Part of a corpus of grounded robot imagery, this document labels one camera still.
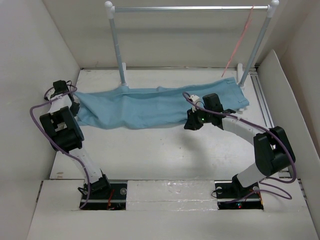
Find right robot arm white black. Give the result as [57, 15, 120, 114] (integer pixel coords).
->
[182, 92, 297, 204]

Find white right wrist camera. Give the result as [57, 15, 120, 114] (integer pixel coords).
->
[187, 94, 201, 112]

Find aluminium rail right side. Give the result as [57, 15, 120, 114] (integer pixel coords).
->
[249, 67, 274, 128]

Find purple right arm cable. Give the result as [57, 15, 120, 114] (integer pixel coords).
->
[182, 91, 298, 205]

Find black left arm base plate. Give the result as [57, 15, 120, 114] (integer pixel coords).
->
[78, 181, 128, 211]

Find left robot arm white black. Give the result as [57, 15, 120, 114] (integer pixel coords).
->
[39, 80, 112, 199]

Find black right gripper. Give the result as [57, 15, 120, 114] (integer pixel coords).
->
[183, 105, 213, 130]

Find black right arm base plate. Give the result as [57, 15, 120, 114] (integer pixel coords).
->
[211, 181, 264, 210]

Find white clothes rack with rail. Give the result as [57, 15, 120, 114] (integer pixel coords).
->
[104, 0, 280, 89]

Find light blue trousers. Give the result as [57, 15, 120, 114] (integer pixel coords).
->
[75, 77, 250, 130]

